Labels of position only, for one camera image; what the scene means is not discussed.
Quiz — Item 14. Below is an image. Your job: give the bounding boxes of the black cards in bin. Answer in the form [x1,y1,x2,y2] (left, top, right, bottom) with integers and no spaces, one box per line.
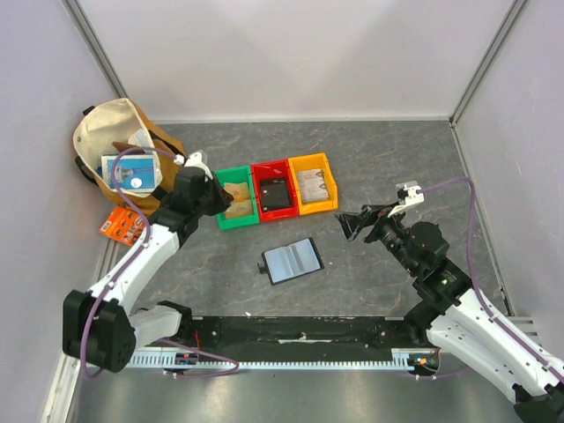
[260,177,293,212]

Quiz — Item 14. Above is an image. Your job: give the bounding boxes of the yellow plastic bin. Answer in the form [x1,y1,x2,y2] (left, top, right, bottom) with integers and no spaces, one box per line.
[288,152,338,216]

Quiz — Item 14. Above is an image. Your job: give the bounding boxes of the gold card rear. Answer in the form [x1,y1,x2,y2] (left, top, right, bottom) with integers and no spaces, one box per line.
[224,182,251,202]

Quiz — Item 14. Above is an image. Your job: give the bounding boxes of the orange snack packet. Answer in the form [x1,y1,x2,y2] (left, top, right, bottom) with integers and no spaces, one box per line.
[99,206,145,247]

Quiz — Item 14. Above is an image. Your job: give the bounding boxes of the white patterned card stack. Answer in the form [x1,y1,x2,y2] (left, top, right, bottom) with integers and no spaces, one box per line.
[296,168,330,203]

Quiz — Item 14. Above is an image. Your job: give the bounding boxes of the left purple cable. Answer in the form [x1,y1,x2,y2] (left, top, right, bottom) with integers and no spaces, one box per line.
[81,147,241,380]

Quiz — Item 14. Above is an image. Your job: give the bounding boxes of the gold VIP card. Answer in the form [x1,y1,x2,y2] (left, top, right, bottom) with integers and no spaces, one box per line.
[224,186,241,204]

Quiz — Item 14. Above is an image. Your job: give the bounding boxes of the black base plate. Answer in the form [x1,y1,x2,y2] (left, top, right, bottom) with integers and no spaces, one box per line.
[143,315,458,364]

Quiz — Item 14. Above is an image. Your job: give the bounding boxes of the gold card front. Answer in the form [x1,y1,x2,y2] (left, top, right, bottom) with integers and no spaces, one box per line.
[224,200,254,219]

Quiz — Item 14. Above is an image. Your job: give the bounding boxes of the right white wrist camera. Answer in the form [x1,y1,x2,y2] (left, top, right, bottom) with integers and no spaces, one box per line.
[388,181,425,218]

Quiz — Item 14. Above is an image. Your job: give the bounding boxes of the purple cable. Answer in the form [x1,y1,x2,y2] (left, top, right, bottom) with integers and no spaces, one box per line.
[416,176,564,384]
[81,147,241,380]

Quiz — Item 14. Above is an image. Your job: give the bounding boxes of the grey cable duct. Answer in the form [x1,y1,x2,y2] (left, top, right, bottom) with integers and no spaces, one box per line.
[127,347,413,371]

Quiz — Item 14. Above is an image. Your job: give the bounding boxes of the brown wallet in bag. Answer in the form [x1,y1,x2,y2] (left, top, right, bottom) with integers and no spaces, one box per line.
[112,142,145,154]

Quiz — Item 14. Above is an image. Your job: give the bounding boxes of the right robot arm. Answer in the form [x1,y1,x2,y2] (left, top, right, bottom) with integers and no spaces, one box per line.
[336,205,563,422]

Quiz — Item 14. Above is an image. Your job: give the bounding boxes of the silver foil packet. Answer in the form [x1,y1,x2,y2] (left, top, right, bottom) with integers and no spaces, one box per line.
[128,128,152,149]

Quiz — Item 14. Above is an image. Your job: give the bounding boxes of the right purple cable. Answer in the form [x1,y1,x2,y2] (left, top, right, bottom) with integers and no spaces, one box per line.
[416,176,564,384]

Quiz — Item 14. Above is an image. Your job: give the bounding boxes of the green plastic bin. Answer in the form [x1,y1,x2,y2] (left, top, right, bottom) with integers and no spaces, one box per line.
[216,166,259,231]

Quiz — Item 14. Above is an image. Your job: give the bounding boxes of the red plastic bin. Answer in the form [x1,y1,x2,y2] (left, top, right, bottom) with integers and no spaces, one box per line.
[250,159,299,223]

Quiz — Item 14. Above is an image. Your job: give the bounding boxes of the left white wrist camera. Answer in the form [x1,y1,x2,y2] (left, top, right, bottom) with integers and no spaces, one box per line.
[174,151,210,172]

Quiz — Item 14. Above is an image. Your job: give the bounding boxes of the blue white booklet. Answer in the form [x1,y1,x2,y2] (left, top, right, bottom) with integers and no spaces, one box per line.
[100,154,162,193]

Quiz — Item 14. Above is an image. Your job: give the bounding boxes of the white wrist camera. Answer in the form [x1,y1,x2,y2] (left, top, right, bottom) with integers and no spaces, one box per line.
[174,151,210,172]
[388,181,425,218]

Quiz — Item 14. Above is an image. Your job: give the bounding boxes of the mustard canvas tote bag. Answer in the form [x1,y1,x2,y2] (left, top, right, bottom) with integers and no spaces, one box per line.
[72,98,187,216]

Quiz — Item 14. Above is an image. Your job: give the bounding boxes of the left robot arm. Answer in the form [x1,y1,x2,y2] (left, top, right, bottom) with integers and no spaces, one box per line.
[63,167,233,377]

